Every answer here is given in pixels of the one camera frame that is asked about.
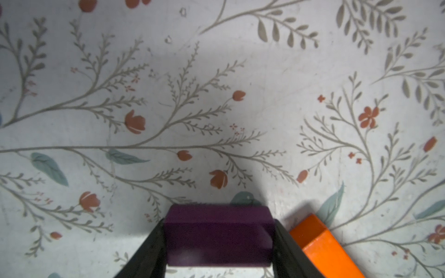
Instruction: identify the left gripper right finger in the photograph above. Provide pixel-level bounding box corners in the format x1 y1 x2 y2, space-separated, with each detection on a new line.
272 220 323 278

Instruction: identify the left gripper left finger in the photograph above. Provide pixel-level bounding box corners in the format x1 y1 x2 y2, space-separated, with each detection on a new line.
115 219 167 278

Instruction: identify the purple block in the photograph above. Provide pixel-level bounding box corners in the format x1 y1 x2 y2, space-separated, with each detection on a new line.
163 205 275 267

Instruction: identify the orange block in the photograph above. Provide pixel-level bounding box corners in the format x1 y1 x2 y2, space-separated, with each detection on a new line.
290 214 365 278

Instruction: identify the floral table mat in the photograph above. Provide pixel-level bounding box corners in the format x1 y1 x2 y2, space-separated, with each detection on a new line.
1 1 445 278

